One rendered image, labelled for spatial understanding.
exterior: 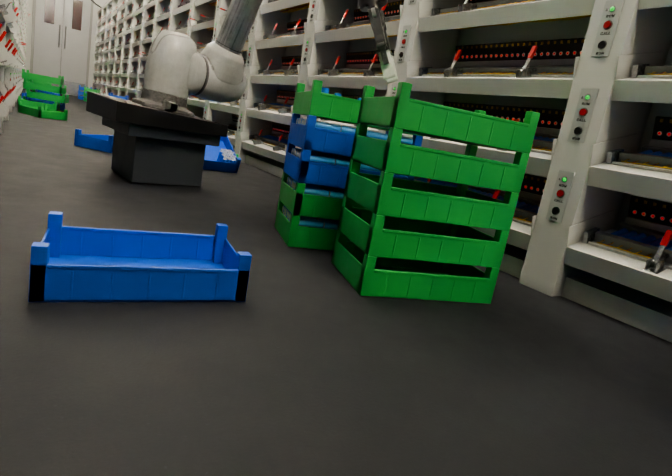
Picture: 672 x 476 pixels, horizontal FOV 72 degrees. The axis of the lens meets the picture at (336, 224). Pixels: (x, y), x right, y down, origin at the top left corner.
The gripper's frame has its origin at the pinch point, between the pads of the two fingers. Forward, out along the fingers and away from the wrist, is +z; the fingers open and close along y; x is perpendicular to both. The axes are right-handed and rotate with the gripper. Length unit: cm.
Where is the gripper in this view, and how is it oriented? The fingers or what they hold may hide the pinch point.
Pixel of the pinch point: (388, 69)
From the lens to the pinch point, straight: 130.6
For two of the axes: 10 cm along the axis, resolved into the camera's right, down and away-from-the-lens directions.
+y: -2.2, 1.6, -9.6
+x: 9.4, -2.1, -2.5
